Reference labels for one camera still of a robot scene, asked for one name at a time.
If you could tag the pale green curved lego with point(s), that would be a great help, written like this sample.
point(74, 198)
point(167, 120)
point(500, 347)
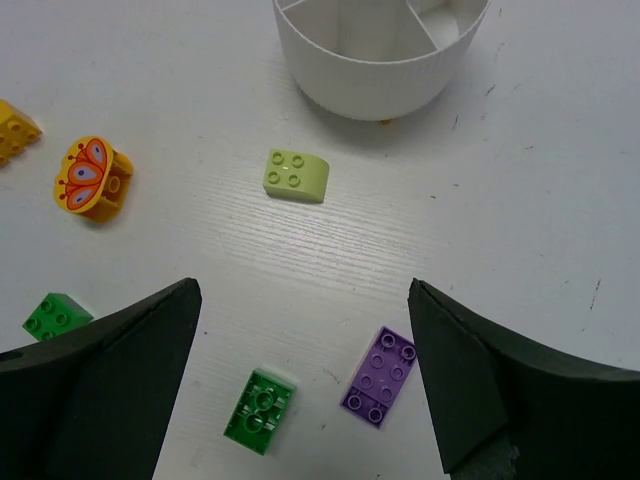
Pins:
point(296, 176)

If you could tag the white round divided container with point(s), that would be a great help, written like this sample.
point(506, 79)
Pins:
point(375, 60)

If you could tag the green square lego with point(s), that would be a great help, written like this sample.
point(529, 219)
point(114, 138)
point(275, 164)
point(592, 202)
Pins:
point(55, 315)

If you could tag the purple flat lego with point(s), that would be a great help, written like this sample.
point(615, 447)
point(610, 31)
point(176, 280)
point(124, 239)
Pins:
point(380, 377)

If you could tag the yellow lego brick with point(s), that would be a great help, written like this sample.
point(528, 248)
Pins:
point(17, 131)

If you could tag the green upside-down lego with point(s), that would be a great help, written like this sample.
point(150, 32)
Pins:
point(259, 410)

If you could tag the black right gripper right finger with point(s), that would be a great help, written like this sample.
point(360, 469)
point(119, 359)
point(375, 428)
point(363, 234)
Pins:
point(506, 407)

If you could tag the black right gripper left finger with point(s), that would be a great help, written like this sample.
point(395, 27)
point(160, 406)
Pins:
point(95, 403)

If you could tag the yellow butterfly lego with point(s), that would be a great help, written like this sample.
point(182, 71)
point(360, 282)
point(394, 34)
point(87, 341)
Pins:
point(93, 180)

